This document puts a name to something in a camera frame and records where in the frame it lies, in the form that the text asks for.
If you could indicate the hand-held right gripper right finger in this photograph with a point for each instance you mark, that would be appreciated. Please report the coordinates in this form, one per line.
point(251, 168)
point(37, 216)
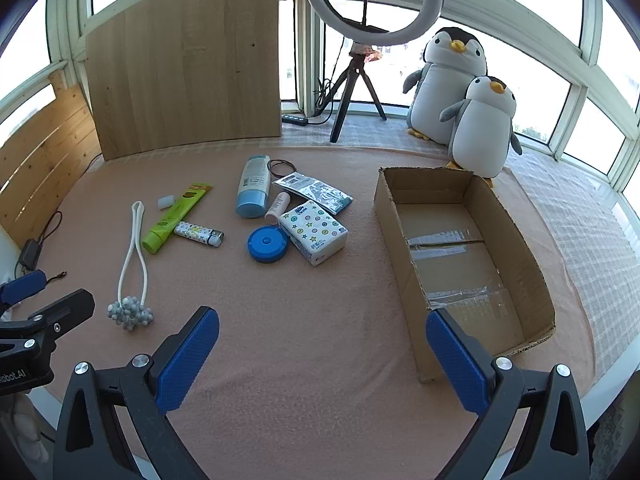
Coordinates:
point(457, 360)

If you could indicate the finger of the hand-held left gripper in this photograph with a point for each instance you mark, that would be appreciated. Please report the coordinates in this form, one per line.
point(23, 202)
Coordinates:
point(25, 285)
point(65, 310)

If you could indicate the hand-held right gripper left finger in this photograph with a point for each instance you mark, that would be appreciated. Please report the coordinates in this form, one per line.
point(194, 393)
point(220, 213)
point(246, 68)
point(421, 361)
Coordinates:
point(187, 355)

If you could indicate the cardboard box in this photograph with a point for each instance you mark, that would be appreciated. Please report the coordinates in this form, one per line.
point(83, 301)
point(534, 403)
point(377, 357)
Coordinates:
point(400, 240)

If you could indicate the blue round tape measure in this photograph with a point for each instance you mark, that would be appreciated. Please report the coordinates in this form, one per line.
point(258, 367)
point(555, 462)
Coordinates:
point(266, 245)

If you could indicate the green tube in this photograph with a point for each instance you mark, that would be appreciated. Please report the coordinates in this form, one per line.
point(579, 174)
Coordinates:
point(170, 217)

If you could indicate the white eraser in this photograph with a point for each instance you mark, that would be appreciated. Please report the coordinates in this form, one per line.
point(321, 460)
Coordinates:
point(165, 202)

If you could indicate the small white bottle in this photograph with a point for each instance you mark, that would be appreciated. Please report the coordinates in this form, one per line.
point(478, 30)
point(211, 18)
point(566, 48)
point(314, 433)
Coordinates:
point(276, 207)

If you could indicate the star print tissue pack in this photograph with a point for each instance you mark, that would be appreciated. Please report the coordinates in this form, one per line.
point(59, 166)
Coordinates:
point(312, 230)

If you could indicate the white lotion bottle blue cap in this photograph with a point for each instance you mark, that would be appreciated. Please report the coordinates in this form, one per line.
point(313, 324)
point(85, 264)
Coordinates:
point(252, 185)

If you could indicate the silver blue packet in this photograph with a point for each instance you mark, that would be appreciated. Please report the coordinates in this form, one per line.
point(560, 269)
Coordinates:
point(315, 190)

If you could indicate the person's left hand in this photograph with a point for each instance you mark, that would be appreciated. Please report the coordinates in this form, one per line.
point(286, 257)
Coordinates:
point(27, 430)

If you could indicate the black power adapter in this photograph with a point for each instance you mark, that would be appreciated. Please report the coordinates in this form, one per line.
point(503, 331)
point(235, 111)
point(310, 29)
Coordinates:
point(29, 252)

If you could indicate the white patterned lighter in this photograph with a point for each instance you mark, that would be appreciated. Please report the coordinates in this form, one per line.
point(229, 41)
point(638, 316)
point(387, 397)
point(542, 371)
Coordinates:
point(195, 231)

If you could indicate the pine slat panel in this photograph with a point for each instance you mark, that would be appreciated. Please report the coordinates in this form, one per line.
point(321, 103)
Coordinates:
point(45, 160)

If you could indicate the plaid cloth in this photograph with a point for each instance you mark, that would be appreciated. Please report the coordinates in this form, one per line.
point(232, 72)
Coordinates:
point(575, 240)

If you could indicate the small penguin plush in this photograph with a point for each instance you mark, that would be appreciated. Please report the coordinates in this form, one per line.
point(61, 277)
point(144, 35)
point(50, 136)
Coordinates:
point(480, 130)

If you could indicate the black inline remote control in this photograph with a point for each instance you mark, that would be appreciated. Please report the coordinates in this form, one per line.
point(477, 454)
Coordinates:
point(295, 120)

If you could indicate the large penguin plush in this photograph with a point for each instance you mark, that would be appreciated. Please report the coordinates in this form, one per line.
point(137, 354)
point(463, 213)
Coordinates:
point(440, 90)

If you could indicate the light wood board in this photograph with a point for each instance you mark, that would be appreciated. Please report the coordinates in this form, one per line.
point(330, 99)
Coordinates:
point(185, 60)

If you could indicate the white window frame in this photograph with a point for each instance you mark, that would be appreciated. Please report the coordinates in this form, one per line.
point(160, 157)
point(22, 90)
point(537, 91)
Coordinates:
point(591, 25)

